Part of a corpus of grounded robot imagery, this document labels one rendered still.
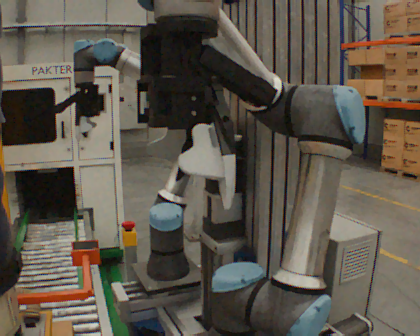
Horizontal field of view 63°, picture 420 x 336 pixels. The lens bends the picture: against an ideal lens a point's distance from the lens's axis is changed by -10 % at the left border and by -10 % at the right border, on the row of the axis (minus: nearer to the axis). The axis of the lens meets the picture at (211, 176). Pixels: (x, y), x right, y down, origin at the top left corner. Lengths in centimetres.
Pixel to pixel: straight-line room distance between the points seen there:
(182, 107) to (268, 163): 58
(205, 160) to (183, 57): 12
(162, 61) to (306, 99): 42
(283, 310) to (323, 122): 37
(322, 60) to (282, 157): 29
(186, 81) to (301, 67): 64
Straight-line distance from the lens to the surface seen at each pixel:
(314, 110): 76
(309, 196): 75
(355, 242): 119
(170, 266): 128
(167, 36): 42
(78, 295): 94
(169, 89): 40
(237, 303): 81
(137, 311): 133
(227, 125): 39
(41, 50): 1005
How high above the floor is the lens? 164
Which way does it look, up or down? 12 degrees down
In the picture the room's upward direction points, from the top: straight up
